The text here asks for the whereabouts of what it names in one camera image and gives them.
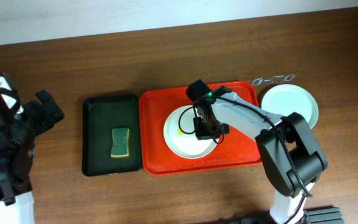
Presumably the white plate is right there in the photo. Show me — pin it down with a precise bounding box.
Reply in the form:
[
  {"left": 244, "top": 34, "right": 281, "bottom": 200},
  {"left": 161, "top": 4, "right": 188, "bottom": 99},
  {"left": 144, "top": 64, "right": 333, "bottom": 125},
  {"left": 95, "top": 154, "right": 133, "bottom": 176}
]
[{"left": 163, "top": 105, "right": 217, "bottom": 159}]

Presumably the light green plate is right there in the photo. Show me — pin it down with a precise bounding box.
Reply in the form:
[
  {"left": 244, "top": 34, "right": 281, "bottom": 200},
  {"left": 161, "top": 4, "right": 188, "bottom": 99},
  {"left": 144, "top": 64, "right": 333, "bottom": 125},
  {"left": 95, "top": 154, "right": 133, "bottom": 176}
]
[{"left": 257, "top": 84, "right": 319, "bottom": 129}]

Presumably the green and yellow sponge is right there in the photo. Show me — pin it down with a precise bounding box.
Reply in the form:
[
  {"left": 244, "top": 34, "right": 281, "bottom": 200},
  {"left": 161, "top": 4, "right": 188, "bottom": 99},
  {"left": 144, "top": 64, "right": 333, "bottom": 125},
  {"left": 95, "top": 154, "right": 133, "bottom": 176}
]
[{"left": 111, "top": 128, "right": 130, "bottom": 158}]

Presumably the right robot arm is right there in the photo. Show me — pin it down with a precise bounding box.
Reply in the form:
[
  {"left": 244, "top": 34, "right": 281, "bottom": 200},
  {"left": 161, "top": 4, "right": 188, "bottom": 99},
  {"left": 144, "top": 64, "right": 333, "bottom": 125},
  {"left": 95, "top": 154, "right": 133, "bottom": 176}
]
[{"left": 185, "top": 80, "right": 328, "bottom": 223}]

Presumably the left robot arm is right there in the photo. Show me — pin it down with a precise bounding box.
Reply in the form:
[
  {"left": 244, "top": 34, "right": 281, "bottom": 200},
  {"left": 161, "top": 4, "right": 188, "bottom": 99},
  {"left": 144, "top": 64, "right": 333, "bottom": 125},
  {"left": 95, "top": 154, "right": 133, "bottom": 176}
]
[{"left": 0, "top": 73, "right": 65, "bottom": 223}]

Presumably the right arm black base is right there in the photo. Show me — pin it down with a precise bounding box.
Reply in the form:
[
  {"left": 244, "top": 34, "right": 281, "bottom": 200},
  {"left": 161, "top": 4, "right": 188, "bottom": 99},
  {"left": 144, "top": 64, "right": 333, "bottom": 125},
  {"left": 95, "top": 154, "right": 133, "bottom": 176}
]
[{"left": 268, "top": 206, "right": 344, "bottom": 224}]

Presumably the red plastic tray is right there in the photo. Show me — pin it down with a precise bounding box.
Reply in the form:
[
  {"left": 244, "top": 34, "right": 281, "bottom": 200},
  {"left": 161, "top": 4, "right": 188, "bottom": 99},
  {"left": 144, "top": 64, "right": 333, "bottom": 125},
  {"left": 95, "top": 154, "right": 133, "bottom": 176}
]
[{"left": 139, "top": 86, "right": 262, "bottom": 176}]

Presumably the black plastic tray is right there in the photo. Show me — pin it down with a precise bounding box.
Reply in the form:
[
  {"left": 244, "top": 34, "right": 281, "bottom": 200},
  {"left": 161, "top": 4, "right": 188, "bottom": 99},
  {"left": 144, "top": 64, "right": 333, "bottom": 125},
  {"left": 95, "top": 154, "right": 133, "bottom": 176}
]
[{"left": 81, "top": 94, "right": 142, "bottom": 177}]

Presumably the yellow stain on white plate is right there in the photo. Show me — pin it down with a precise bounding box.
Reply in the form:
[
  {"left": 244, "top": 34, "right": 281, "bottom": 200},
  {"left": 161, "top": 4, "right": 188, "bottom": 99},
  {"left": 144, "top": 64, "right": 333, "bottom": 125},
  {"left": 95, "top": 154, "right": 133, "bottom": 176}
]
[{"left": 177, "top": 129, "right": 184, "bottom": 136}]

